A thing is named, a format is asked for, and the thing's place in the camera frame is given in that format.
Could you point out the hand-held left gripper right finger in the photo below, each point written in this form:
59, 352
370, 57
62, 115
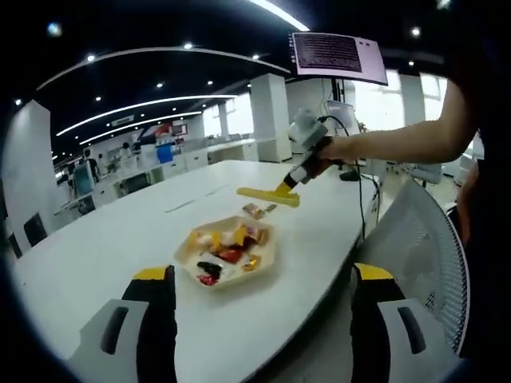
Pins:
389, 331

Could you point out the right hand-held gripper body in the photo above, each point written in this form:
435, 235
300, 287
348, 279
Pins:
309, 129

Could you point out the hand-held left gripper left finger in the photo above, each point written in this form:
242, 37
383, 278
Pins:
149, 331

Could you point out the yellow stick packets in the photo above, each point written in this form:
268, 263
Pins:
267, 195

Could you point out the red yellow food packet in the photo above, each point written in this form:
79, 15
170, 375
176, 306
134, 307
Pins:
253, 210

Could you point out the small red food candy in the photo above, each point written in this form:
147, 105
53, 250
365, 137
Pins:
205, 280

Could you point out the yellow orange food packet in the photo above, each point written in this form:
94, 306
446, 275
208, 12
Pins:
238, 234

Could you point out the small black food candy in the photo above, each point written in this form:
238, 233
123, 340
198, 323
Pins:
208, 266

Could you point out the small gold food candy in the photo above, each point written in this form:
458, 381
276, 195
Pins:
251, 264

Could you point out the cream hexagonal container tray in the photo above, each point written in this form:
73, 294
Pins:
239, 281

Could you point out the pale orange food packet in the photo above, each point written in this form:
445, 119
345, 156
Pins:
204, 240

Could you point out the dark red food packet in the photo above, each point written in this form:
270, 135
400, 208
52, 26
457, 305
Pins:
229, 254

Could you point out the person's right hand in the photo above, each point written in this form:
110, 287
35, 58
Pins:
323, 155

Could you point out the black computer mouse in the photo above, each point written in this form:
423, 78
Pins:
348, 174

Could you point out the monitor stand pole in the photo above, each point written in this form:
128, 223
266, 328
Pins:
339, 89

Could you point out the large hanging monitor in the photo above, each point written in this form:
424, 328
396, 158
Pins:
331, 54

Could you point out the white mesh chair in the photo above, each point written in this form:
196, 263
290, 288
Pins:
419, 247

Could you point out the long white counter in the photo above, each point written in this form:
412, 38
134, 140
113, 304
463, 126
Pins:
179, 161

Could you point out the blue box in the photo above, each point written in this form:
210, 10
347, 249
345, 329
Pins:
164, 153

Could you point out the black square box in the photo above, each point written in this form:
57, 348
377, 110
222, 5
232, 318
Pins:
35, 229

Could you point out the white device with blue screen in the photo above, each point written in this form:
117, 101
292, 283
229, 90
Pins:
84, 183

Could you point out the person's dark shirt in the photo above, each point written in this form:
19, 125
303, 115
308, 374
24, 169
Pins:
487, 179

